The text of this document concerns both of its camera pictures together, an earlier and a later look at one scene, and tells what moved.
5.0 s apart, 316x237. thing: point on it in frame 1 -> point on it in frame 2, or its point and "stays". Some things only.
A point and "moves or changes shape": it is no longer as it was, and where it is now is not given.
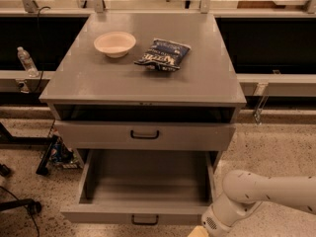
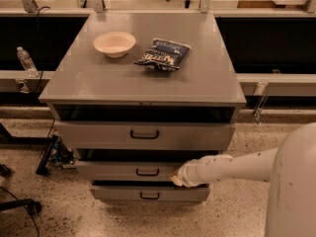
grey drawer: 144,188 moves or changes shape
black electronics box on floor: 58,155 stays
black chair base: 34,206 stays
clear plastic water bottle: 28,62 stays
